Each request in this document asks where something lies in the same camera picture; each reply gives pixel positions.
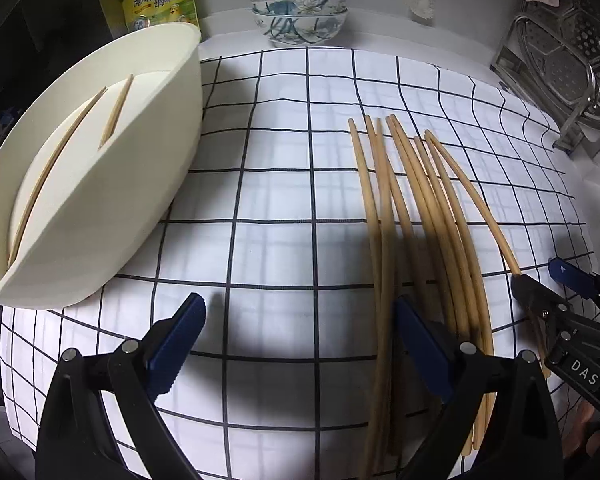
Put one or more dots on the perforated metal steamer plate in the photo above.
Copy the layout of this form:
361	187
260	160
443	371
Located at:
575	45

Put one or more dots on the yellow seasoning pouch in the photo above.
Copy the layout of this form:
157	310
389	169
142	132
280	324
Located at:
155	2

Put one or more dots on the person's right hand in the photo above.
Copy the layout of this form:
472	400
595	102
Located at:
585	414

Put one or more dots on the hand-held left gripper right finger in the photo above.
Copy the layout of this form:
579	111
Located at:
421	341

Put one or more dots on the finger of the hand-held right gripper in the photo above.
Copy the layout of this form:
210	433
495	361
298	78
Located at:
575	276
535	292

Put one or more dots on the bundle of wooden chopsticks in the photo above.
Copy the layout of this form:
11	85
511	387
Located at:
380	260

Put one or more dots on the black glossy appliance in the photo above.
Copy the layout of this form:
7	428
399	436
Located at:
40	15

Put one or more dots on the slender wooden chopstick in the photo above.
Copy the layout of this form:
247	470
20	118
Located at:
55	175
505	247
116	110

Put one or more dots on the metal rack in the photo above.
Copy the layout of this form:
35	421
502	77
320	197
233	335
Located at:
517	67

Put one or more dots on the cream plastic basin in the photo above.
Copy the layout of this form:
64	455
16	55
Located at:
130	185

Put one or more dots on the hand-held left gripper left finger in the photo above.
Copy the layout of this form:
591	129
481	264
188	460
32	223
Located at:
177	341

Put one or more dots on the stack of floral bowls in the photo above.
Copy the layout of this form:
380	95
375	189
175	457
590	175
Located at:
300	27

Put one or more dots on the white black-checked cloth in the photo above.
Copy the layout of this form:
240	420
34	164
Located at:
280	210

